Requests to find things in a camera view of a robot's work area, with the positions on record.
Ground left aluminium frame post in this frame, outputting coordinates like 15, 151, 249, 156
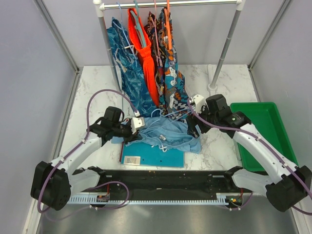
34, 0, 79, 73

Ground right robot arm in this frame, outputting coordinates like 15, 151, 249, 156
187, 94, 312, 215

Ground light blue shorts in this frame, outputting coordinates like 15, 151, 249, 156
125, 117, 201, 154

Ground teal plastic hanger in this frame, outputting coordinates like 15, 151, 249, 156
130, 0, 147, 48

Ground light blue wire hanger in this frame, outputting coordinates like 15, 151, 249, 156
142, 108, 191, 134

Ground blue patterned shorts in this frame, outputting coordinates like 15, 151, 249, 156
107, 18, 156, 117

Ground light blue cable duct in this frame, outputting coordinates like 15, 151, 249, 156
67, 193, 229, 206

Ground right aluminium frame post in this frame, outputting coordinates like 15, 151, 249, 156
247, 0, 293, 72

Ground blue plastic hanger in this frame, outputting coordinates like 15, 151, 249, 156
117, 1, 136, 56

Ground pink plastic hanger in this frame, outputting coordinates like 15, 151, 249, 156
152, 0, 160, 64

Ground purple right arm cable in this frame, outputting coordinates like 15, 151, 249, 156
187, 97, 312, 216

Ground dark comic print shorts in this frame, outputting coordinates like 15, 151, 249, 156
143, 12, 166, 98

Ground white metal clothes rack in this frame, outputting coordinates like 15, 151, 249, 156
93, 0, 246, 98

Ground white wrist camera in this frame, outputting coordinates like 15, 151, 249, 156
190, 94, 206, 114
130, 111, 145, 134

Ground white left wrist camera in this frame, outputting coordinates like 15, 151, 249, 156
130, 111, 145, 134

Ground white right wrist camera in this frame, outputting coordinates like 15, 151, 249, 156
190, 94, 206, 114

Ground green plastic bin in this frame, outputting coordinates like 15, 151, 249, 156
230, 102, 298, 164

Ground teal folder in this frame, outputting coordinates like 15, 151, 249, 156
119, 142, 184, 168

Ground orange plastic hanger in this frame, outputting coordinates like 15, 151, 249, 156
163, 0, 173, 50

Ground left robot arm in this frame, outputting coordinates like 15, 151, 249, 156
30, 106, 145, 211

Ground aluminium frame post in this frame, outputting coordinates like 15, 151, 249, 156
247, 0, 293, 72
34, 0, 79, 73

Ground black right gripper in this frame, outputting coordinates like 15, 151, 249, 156
185, 103, 219, 138

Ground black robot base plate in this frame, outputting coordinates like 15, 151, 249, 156
85, 170, 251, 200

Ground colourful cartoon print shorts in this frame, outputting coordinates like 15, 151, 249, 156
158, 9, 189, 115

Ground orange shorts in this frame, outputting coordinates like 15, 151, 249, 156
128, 8, 159, 106

